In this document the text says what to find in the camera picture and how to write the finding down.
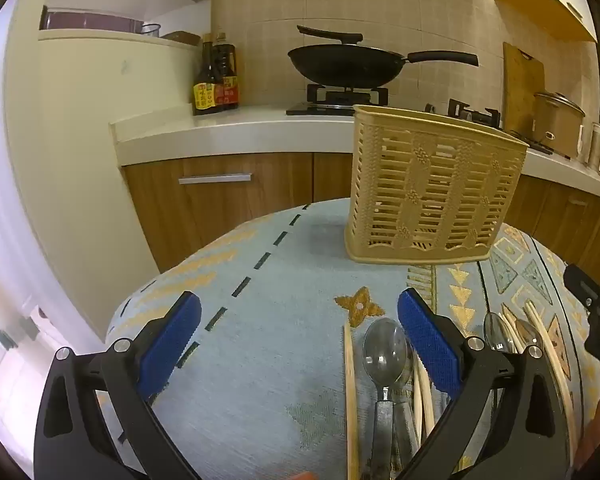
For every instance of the beige plastic utensil basket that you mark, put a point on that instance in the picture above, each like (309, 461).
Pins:
(430, 185)

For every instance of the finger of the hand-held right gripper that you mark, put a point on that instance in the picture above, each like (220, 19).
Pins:
(582, 282)

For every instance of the wooden cutting board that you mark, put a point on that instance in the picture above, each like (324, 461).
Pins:
(522, 85)

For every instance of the black wok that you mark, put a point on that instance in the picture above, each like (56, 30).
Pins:
(345, 62)

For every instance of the beige rice cooker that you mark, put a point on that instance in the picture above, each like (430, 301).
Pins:
(557, 125)

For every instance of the yellow label sauce bottle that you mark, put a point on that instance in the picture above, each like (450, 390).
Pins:
(206, 85)

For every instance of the brown box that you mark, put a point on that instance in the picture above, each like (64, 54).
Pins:
(182, 38)

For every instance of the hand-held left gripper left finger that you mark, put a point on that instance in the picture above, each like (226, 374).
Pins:
(172, 340)

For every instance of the red label sauce bottle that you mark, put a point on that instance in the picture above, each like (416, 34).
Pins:
(230, 80)

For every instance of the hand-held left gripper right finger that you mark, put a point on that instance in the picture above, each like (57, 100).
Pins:
(430, 345)

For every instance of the black gas stove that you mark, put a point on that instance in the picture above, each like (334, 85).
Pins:
(330, 102)

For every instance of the wooden chopstick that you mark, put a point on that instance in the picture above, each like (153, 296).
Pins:
(350, 400)
(555, 375)
(511, 330)
(418, 400)
(428, 405)
(539, 317)

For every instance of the blue patterned tablecloth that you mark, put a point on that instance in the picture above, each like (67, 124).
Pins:
(290, 320)

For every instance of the large metal spoon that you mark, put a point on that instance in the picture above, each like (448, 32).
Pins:
(382, 355)

